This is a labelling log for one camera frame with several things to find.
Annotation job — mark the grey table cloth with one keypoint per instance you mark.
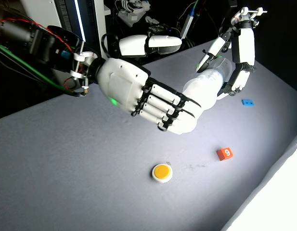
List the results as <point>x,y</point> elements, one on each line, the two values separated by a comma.
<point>66,168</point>

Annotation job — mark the red number block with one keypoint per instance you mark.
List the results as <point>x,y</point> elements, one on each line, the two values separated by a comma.
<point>224,154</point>

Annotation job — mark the white power strip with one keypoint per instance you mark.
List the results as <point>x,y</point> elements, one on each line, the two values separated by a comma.
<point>188,22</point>

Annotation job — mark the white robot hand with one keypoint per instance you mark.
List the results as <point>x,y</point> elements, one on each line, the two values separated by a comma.
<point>119,81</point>
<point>247,45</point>

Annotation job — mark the blue block with holes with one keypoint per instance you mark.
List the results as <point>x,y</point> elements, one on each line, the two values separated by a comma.
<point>247,103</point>

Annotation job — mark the white computer tower cabinet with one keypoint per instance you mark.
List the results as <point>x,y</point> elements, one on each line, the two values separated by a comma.
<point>42,12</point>

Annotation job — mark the yellow button white base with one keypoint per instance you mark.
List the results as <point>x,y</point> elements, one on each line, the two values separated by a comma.
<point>162,171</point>

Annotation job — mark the large clear plastic syringe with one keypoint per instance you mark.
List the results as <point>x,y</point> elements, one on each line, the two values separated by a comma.
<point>206,84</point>

